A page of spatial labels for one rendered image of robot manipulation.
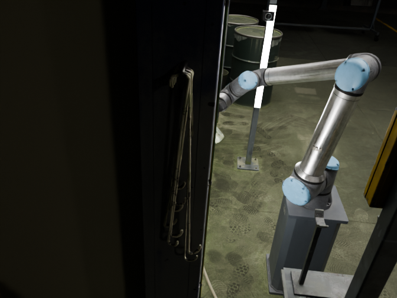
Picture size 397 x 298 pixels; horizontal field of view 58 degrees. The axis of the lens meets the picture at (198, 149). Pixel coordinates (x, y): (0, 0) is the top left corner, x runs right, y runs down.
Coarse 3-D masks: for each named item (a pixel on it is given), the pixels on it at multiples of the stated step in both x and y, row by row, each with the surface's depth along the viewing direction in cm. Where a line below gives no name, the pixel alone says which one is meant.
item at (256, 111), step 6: (270, 0) 260; (276, 0) 259; (258, 108) 304; (252, 114) 311; (258, 114) 307; (252, 120) 311; (252, 126) 314; (252, 132) 317; (252, 138) 320; (252, 144) 323; (252, 150) 327; (246, 156) 331; (246, 162) 334
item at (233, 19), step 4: (232, 16) 496; (236, 16) 497; (240, 16) 498; (228, 20) 474; (232, 20) 475; (236, 20) 475; (240, 20) 477; (244, 20) 477; (248, 20) 480; (252, 20) 481; (256, 20) 480
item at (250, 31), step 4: (240, 28) 436; (244, 28) 437; (248, 28) 440; (252, 28) 441; (256, 28) 442; (260, 28) 442; (264, 28) 442; (240, 32) 422; (244, 32) 423; (248, 32) 424; (252, 32) 425; (256, 32) 426; (260, 32) 427; (264, 32) 428; (276, 32) 430; (256, 36) 408; (260, 36) 409; (272, 36) 414
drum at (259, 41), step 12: (240, 36) 410; (252, 36) 400; (276, 36) 404; (240, 48) 415; (252, 48) 407; (276, 48) 415; (240, 60) 420; (252, 60) 414; (276, 60) 425; (240, 72) 427; (252, 96) 436; (264, 96) 441
